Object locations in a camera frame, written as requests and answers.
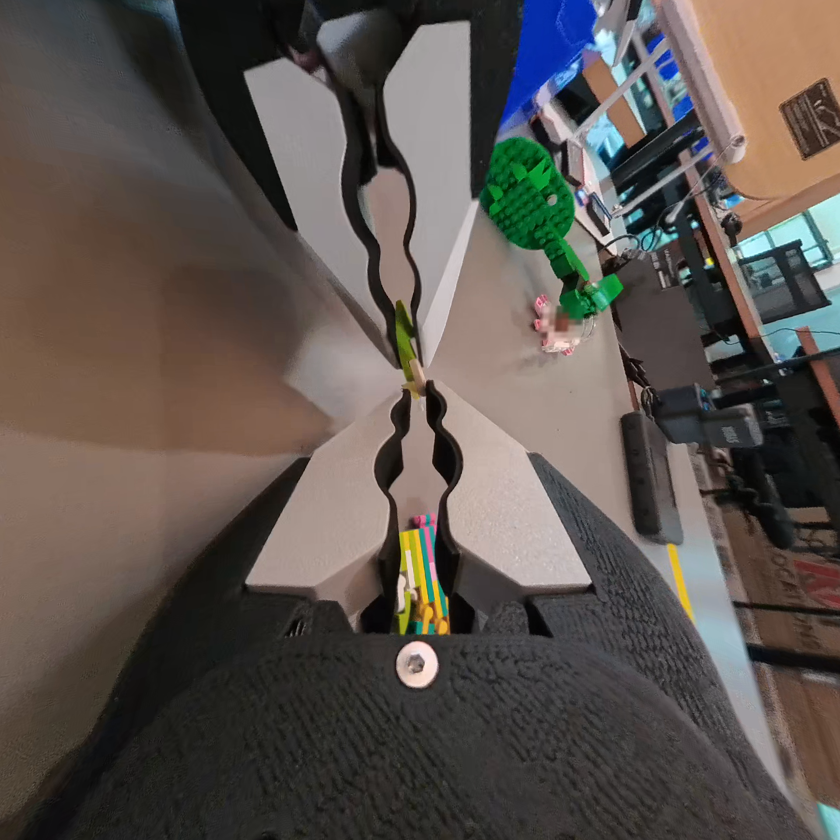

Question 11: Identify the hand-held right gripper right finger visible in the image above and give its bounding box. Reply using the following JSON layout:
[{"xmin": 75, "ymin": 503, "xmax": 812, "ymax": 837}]
[{"xmin": 425, "ymin": 379, "xmax": 597, "ymax": 624}]

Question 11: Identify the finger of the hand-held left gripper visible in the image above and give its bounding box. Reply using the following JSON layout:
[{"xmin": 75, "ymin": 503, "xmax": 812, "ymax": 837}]
[
  {"xmin": 244, "ymin": 58, "xmax": 406, "ymax": 371},
  {"xmin": 379, "ymin": 20, "xmax": 480, "ymax": 367}
]

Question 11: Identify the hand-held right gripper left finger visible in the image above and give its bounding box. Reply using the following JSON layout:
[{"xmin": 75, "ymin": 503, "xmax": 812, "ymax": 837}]
[{"xmin": 243, "ymin": 387, "xmax": 406, "ymax": 631}]

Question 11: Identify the striped teal pink lego wing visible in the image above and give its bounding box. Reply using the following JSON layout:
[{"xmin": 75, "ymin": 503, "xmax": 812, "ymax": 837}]
[{"xmin": 392, "ymin": 513, "xmax": 454, "ymax": 636}]

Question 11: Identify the lime green lego feather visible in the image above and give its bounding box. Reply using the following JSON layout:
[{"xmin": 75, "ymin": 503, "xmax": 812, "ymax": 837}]
[{"xmin": 392, "ymin": 298, "xmax": 429, "ymax": 398}]

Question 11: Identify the green lego plant stand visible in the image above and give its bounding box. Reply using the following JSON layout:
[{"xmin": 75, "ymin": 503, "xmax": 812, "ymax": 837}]
[{"xmin": 480, "ymin": 136, "xmax": 624, "ymax": 324}]

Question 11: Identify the pink white lego flower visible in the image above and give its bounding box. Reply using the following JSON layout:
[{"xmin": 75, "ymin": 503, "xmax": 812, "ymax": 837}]
[{"xmin": 533, "ymin": 294, "xmax": 588, "ymax": 357}]

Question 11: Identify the blue bin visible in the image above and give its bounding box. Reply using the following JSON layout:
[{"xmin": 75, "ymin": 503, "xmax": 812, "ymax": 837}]
[{"xmin": 502, "ymin": 0, "xmax": 595, "ymax": 129}]

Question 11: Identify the black power strip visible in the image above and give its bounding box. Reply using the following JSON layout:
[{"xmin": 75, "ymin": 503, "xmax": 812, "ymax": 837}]
[{"xmin": 620, "ymin": 410, "xmax": 685, "ymax": 546}]

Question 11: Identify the yellow tape strip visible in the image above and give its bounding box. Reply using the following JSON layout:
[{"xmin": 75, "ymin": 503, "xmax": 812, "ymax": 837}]
[{"xmin": 666, "ymin": 543, "xmax": 697, "ymax": 624}]

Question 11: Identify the grey clamp box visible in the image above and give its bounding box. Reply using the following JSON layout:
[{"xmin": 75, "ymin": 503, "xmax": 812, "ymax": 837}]
[{"xmin": 651, "ymin": 384, "xmax": 763, "ymax": 452}]

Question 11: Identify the dark grey panel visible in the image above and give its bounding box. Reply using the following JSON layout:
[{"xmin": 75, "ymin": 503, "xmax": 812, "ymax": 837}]
[{"xmin": 616, "ymin": 252, "xmax": 718, "ymax": 389}]

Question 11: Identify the cardboard box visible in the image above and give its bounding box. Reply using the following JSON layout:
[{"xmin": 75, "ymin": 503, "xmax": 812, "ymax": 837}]
[{"xmin": 722, "ymin": 512, "xmax": 840, "ymax": 664}]

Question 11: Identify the beige panel with label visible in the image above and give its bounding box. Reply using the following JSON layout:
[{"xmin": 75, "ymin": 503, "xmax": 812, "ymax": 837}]
[{"xmin": 656, "ymin": 0, "xmax": 840, "ymax": 201}]

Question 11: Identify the long brown-edged desk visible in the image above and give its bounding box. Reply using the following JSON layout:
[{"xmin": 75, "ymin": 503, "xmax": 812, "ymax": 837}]
[{"xmin": 682, "ymin": 164, "xmax": 778, "ymax": 355}]

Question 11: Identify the black braided cable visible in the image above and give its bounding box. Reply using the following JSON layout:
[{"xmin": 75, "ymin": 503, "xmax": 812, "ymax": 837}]
[{"xmin": 620, "ymin": 328, "xmax": 660, "ymax": 421}]

